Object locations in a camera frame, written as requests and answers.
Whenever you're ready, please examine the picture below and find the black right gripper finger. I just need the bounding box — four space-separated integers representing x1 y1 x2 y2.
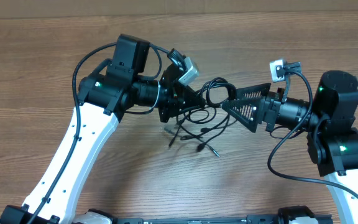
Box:
236 83 271 100
222 98 262 133

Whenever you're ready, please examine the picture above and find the black USB-A cable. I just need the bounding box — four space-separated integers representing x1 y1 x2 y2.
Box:
168 77 239 153

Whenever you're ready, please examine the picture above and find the black cable grey USB-C plug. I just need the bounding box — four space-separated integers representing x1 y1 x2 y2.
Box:
163 106 228 158

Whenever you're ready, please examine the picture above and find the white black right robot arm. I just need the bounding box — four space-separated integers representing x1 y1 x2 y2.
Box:
222 70 358 223

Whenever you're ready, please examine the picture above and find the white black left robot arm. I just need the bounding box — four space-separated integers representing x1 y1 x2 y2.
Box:
0 34 206 224

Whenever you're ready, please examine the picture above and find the black left camera cable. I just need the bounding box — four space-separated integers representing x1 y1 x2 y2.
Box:
32 41 186 224

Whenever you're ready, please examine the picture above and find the black camera cable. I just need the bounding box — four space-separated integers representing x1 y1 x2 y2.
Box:
32 41 186 224
266 60 358 218

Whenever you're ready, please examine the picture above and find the black right camera cable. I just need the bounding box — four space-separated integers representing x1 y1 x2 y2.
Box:
266 60 358 218

